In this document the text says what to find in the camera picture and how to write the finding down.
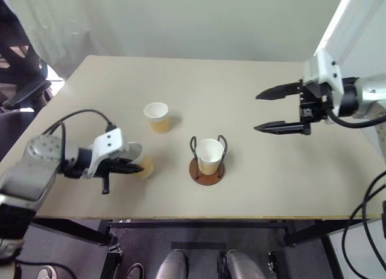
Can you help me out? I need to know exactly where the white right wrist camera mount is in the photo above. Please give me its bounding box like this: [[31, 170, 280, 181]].
[[303, 49, 343, 111]]

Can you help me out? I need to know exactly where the dark shoe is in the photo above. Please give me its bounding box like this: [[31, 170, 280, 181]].
[[124, 262, 145, 279]]

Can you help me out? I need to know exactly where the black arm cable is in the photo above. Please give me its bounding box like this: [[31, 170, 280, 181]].
[[42, 109, 118, 167], [325, 108, 386, 129]]

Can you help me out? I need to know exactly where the white panel board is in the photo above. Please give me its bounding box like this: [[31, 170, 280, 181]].
[[312, 0, 386, 64]]

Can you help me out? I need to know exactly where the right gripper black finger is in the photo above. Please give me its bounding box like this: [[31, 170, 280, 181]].
[[255, 79, 303, 101], [253, 120, 312, 136]]

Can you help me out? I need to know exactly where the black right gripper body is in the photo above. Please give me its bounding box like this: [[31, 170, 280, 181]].
[[298, 79, 333, 126]]

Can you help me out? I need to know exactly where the black office chair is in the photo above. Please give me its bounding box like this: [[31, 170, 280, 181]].
[[0, 0, 66, 111]]

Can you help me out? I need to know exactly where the grey white sneaker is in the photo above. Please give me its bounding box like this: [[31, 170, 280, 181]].
[[36, 265, 58, 279]]

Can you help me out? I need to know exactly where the wire cup holder brown base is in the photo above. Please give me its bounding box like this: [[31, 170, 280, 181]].
[[189, 135, 228, 187]]

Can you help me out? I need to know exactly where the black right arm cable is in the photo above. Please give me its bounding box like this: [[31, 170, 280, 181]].
[[325, 108, 386, 129]]

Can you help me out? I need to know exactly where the tan white paper cup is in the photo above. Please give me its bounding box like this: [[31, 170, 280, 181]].
[[124, 142, 155, 180], [195, 138, 226, 176], [143, 101, 169, 135]]

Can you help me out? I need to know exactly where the black metal table frame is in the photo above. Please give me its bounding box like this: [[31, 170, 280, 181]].
[[31, 217, 364, 279]]

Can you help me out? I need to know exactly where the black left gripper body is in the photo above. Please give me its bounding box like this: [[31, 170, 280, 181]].
[[95, 158, 122, 196]]

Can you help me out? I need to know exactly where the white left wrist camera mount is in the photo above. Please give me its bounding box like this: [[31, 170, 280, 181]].
[[86, 127, 125, 178]]

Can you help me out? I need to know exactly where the black hanging cable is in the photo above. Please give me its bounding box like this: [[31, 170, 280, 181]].
[[342, 182, 386, 279], [362, 171, 386, 279]]

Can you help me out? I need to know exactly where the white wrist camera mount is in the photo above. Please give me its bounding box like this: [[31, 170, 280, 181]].
[[86, 127, 125, 178], [303, 49, 343, 111]]

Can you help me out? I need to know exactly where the grey rounded shape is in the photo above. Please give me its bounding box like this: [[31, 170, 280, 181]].
[[156, 249, 190, 279], [217, 249, 267, 279]]

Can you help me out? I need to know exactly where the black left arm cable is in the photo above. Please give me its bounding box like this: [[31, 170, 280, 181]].
[[42, 109, 118, 167]]

